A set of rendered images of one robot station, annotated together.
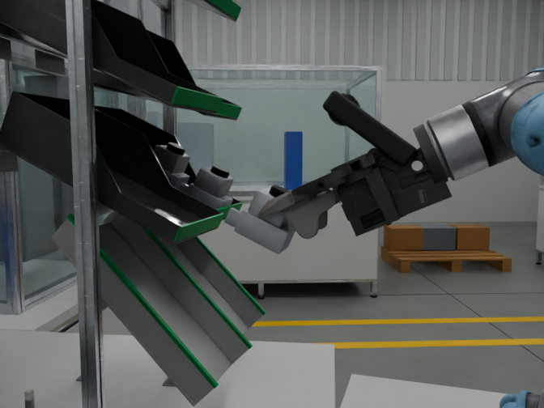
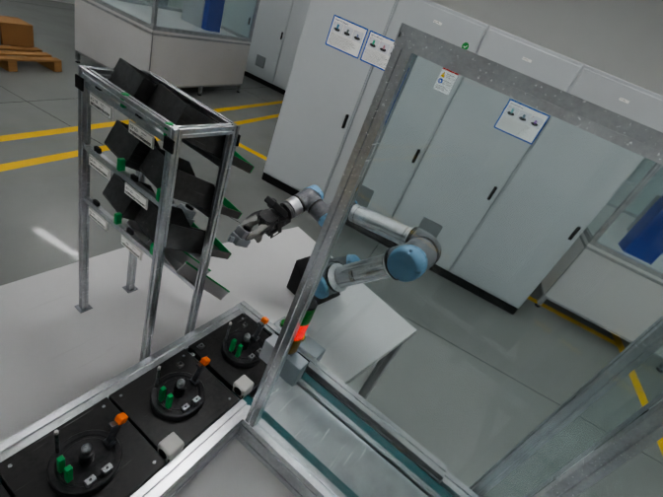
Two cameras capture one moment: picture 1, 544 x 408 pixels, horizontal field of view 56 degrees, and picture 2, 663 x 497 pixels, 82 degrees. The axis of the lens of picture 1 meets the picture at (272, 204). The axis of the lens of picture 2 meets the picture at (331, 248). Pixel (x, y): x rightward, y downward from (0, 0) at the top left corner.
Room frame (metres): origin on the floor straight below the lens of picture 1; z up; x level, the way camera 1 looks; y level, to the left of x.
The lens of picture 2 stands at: (0.05, 1.01, 1.98)
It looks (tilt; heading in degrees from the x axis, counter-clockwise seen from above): 31 degrees down; 284
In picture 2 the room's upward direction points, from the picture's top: 23 degrees clockwise
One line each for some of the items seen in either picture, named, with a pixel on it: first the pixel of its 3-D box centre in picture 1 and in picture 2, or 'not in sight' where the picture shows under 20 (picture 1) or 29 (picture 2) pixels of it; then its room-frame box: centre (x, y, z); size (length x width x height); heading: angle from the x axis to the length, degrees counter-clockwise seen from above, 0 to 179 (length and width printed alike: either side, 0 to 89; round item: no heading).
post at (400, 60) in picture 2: not in sight; (305, 293); (0.23, 0.38, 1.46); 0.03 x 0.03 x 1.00; 83
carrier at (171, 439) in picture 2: not in sight; (180, 388); (0.43, 0.46, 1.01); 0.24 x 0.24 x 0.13; 83
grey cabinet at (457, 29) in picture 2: not in sight; (389, 127); (1.02, -3.01, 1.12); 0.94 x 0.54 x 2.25; 3
